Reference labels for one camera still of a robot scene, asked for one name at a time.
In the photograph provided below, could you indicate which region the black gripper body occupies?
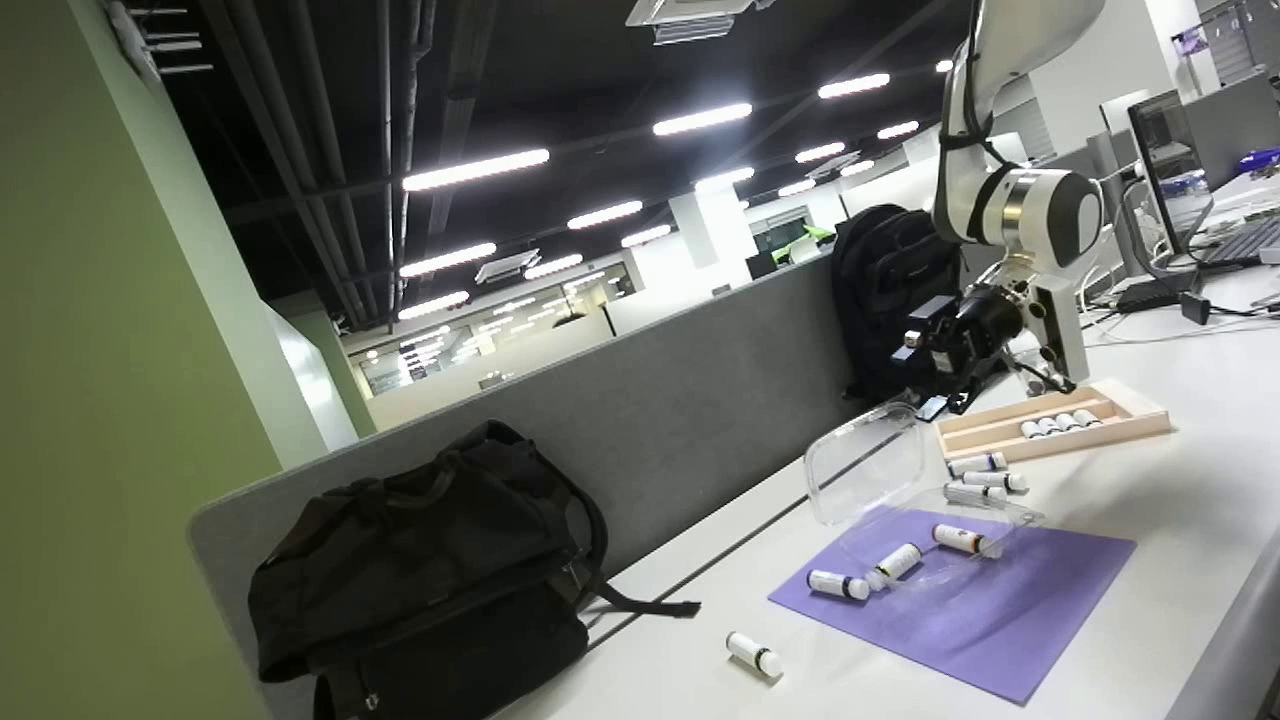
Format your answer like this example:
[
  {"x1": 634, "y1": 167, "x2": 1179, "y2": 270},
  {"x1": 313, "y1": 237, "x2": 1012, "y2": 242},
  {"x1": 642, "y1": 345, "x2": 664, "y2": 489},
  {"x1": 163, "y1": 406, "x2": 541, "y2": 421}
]
[{"x1": 905, "y1": 284, "x2": 1033, "y2": 406}]

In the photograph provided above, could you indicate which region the transparent plastic lid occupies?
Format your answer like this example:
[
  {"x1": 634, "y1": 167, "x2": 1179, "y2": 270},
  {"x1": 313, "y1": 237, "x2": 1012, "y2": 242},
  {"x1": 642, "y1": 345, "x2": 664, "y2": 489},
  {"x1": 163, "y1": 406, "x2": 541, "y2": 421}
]
[{"x1": 800, "y1": 406, "x2": 941, "y2": 534}]

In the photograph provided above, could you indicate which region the white wrist-mounted box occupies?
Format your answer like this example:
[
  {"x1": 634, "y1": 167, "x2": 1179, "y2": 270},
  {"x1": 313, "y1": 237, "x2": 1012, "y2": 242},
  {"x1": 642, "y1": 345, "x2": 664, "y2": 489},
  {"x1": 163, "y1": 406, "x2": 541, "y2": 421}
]
[{"x1": 1028, "y1": 270, "x2": 1097, "y2": 391}]

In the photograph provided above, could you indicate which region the black backpack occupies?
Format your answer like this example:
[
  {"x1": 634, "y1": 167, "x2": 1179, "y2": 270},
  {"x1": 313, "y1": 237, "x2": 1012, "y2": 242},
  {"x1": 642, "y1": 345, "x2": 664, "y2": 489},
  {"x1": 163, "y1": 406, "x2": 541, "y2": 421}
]
[
  {"x1": 829, "y1": 201, "x2": 968, "y2": 406},
  {"x1": 244, "y1": 417, "x2": 703, "y2": 720}
]

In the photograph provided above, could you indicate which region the light wooden tray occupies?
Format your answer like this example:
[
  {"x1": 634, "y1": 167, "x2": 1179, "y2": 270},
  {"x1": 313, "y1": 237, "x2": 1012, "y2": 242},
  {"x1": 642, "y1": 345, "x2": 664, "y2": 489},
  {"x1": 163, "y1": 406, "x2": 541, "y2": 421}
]
[{"x1": 936, "y1": 376, "x2": 1179, "y2": 471}]

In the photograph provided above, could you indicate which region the purple mat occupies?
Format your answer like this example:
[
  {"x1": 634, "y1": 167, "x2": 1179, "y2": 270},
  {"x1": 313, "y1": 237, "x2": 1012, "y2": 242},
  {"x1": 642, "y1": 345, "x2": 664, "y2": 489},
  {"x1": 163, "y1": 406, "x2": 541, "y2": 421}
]
[{"x1": 766, "y1": 501, "x2": 1140, "y2": 713}]

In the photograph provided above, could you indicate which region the gray desk divider panel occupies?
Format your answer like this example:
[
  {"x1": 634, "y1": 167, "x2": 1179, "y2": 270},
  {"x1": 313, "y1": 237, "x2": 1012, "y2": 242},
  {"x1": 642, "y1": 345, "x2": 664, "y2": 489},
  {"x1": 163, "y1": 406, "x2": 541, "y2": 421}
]
[{"x1": 189, "y1": 251, "x2": 942, "y2": 720}]

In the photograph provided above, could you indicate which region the black framed monitor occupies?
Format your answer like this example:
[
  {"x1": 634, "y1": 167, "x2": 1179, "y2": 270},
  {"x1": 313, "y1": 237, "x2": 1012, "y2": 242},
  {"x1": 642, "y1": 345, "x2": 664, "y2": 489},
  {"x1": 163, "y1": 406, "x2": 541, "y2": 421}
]
[{"x1": 1120, "y1": 83, "x2": 1204, "y2": 263}]

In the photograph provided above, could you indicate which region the silver laptop computer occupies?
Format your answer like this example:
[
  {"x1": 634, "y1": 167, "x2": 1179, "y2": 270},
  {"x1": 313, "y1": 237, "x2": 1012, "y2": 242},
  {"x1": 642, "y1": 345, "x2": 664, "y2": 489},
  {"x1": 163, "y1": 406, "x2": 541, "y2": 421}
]
[{"x1": 1177, "y1": 73, "x2": 1280, "y2": 271}]

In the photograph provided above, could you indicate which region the ceiling air vent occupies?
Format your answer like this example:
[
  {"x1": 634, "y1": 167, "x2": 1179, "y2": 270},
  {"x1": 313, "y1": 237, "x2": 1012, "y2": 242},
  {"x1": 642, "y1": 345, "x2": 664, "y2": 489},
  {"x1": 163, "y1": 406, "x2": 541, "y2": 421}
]
[{"x1": 618, "y1": 0, "x2": 775, "y2": 54}]

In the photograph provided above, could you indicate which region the black power cable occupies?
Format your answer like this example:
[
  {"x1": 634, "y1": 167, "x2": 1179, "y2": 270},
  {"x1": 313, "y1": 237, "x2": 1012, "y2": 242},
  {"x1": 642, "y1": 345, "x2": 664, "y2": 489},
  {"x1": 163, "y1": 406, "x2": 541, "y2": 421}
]
[{"x1": 1097, "y1": 263, "x2": 1280, "y2": 331}]

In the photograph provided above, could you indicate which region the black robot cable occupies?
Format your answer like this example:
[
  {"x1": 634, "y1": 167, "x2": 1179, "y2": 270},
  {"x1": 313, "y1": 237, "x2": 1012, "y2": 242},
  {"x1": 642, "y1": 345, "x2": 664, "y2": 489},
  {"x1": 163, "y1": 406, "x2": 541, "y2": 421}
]
[{"x1": 936, "y1": 36, "x2": 997, "y2": 292}]

